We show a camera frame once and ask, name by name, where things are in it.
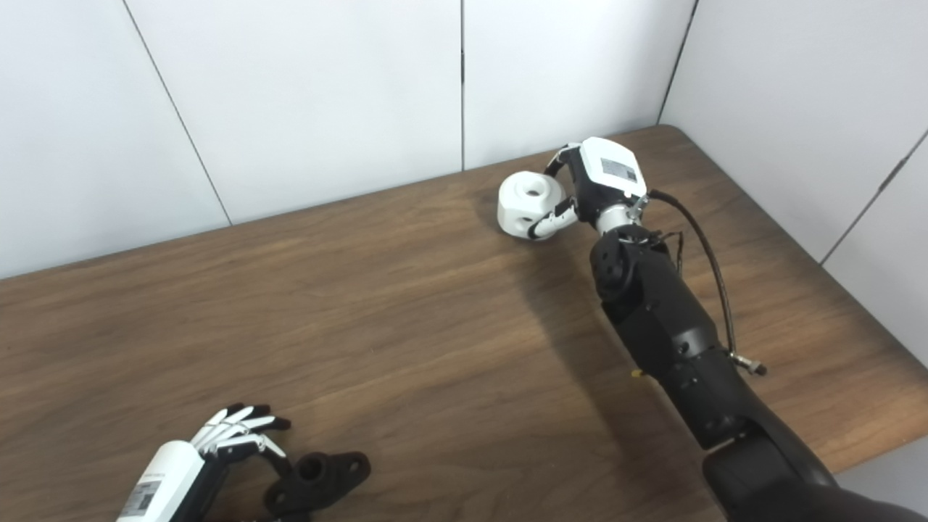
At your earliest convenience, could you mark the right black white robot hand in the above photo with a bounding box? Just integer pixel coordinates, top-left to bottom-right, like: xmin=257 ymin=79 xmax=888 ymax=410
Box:
xmin=528 ymin=136 xmax=648 ymax=241

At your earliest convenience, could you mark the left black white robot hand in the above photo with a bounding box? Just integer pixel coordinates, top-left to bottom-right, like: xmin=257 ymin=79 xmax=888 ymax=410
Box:
xmin=116 ymin=403 xmax=294 ymax=522

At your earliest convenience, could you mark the white plastic block with holes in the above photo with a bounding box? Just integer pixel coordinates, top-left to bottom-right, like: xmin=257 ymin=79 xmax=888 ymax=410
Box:
xmin=497 ymin=172 xmax=573 ymax=240

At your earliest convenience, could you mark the black plastic holder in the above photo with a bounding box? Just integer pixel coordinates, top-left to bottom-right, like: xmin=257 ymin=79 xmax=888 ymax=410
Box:
xmin=263 ymin=451 xmax=372 ymax=519

